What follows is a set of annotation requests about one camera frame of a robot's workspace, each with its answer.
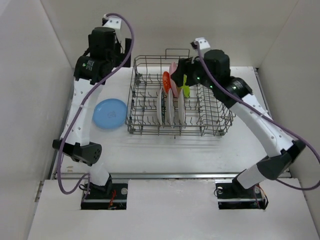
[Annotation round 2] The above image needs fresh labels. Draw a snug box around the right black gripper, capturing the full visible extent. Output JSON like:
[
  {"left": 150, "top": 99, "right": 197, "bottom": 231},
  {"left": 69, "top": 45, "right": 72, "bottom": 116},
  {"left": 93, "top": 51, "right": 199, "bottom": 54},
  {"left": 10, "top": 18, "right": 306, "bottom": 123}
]
[{"left": 171, "top": 53, "right": 218, "bottom": 90}]

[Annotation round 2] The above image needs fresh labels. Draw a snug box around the grey wire dish rack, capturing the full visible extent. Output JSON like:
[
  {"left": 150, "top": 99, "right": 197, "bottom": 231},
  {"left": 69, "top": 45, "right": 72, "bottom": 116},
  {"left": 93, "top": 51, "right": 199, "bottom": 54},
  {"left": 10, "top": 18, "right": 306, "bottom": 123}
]
[{"left": 125, "top": 48, "right": 235, "bottom": 137}]

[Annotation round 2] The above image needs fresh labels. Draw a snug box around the blue plastic plate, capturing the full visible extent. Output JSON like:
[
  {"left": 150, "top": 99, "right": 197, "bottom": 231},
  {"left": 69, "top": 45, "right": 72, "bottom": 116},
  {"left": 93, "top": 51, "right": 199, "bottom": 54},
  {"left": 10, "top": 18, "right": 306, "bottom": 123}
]
[{"left": 92, "top": 98, "right": 127, "bottom": 130}]

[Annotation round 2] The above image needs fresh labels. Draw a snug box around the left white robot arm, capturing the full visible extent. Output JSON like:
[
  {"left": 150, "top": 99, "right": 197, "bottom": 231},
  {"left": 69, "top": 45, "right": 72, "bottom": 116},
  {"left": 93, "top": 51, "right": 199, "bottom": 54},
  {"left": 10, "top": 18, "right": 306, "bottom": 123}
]
[{"left": 52, "top": 26, "right": 133, "bottom": 199}]

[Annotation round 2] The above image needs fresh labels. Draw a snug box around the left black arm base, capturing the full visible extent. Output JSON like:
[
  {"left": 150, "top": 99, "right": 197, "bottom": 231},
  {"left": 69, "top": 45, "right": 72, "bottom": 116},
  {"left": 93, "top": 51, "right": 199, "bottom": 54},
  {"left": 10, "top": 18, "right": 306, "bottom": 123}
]
[{"left": 79, "top": 182, "right": 128, "bottom": 210}]

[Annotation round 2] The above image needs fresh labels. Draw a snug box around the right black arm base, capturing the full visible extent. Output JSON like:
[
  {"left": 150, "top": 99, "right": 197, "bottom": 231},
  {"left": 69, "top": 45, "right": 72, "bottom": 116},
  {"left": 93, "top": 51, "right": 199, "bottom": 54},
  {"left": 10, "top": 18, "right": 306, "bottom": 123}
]
[{"left": 213, "top": 181, "right": 269, "bottom": 210}]

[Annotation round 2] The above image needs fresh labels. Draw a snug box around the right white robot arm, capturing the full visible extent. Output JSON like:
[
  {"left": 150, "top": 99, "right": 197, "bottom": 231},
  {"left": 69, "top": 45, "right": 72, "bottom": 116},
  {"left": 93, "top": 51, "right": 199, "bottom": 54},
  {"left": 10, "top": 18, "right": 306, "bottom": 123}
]
[{"left": 169, "top": 49, "right": 306, "bottom": 197}]

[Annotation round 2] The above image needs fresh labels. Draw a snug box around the pink plastic plate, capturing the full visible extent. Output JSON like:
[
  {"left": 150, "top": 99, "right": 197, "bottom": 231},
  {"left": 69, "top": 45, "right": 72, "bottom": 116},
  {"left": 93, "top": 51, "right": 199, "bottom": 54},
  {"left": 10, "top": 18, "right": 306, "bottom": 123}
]
[{"left": 168, "top": 62, "right": 183, "bottom": 99}]

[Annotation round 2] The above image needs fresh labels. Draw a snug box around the orange patterned plate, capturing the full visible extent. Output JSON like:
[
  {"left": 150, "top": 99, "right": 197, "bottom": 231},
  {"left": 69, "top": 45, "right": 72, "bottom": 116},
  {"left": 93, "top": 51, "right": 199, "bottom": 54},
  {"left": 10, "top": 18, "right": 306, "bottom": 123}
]
[{"left": 162, "top": 71, "right": 171, "bottom": 93}]

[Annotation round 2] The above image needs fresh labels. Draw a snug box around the green plastic plate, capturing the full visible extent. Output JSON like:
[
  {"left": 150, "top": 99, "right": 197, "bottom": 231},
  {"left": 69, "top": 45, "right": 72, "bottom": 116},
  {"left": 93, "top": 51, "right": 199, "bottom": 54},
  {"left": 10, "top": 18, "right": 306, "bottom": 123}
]
[{"left": 181, "top": 74, "right": 190, "bottom": 98}]

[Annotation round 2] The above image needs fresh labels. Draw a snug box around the right white printed plate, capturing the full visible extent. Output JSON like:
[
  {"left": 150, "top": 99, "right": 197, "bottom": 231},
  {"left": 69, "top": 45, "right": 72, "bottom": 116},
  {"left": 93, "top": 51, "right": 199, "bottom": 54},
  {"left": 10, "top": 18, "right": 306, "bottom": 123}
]
[{"left": 178, "top": 91, "right": 186, "bottom": 129}]

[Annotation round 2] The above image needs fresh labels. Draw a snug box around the left white ceramic plate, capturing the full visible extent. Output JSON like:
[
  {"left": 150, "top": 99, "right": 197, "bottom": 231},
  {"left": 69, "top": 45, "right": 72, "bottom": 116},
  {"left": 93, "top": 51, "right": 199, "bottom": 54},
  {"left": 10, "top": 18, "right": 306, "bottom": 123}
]
[{"left": 156, "top": 88, "right": 166, "bottom": 128}]

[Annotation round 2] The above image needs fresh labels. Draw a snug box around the white ceramic plate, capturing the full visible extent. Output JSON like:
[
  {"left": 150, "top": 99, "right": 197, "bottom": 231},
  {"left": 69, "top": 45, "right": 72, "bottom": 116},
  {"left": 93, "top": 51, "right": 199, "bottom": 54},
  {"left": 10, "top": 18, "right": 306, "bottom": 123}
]
[
  {"left": 156, "top": 88, "right": 166, "bottom": 128},
  {"left": 166, "top": 88, "right": 175, "bottom": 129}
]

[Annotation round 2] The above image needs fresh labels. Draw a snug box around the middle white ceramic plate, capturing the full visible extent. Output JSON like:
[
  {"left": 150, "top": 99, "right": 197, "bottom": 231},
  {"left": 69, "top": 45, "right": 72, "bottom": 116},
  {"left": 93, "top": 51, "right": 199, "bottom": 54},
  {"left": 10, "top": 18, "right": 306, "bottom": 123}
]
[{"left": 166, "top": 88, "right": 175, "bottom": 129}]

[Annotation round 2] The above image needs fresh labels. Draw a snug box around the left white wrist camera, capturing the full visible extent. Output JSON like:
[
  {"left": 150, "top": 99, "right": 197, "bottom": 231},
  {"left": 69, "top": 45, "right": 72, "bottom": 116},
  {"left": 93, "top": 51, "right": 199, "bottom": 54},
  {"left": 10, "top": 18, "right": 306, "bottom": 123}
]
[{"left": 102, "top": 16, "right": 122, "bottom": 35}]

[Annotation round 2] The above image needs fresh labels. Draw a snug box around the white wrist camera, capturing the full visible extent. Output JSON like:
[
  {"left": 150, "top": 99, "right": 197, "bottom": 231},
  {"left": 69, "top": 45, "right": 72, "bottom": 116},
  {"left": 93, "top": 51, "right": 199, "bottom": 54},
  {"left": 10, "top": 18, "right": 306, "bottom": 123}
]
[
  {"left": 190, "top": 37, "right": 211, "bottom": 52},
  {"left": 102, "top": 16, "right": 122, "bottom": 35}
]

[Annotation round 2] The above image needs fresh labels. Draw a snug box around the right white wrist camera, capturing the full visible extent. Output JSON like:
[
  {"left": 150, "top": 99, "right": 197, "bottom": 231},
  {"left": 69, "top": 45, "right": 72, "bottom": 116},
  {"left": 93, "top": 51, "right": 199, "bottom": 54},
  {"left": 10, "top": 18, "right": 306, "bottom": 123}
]
[{"left": 190, "top": 37, "right": 211, "bottom": 52}]

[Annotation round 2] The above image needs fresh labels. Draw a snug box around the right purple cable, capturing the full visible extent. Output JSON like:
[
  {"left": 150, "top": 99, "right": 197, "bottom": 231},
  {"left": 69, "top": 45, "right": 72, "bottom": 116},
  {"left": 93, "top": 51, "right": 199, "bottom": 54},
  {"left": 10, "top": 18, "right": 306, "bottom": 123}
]
[{"left": 191, "top": 42, "right": 320, "bottom": 208}]

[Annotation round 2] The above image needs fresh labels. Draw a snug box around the purple cable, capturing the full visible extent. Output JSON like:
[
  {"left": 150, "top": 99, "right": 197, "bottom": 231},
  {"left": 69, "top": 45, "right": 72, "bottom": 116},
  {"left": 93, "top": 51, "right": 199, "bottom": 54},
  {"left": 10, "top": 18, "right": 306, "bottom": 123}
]
[
  {"left": 191, "top": 42, "right": 320, "bottom": 208},
  {"left": 56, "top": 13, "right": 135, "bottom": 203}
]

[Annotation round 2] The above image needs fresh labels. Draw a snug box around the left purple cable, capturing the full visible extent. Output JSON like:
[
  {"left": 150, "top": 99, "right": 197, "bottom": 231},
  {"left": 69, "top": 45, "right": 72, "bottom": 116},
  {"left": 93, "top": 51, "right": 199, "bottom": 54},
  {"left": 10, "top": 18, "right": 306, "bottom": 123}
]
[{"left": 56, "top": 13, "right": 135, "bottom": 203}]

